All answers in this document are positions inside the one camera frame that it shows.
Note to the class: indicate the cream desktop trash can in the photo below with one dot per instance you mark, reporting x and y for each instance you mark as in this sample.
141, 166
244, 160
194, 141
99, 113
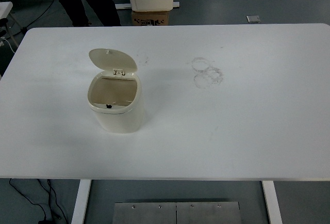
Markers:
115, 94

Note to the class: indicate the brown cardboard box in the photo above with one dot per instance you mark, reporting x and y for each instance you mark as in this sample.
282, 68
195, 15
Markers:
150, 18

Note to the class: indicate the left white table leg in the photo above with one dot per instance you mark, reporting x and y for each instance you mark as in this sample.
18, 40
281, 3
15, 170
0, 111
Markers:
81, 202

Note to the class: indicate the white table leg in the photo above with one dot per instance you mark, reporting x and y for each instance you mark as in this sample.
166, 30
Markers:
81, 202
271, 201

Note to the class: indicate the small grey floor plate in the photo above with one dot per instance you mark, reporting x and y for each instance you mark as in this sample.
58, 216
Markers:
253, 19

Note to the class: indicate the right white table leg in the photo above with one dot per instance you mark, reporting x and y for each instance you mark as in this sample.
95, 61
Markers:
271, 201

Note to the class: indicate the white side table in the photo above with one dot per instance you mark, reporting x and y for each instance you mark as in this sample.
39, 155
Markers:
6, 8

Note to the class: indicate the steel base plate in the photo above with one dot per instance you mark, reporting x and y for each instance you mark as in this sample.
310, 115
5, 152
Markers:
177, 212

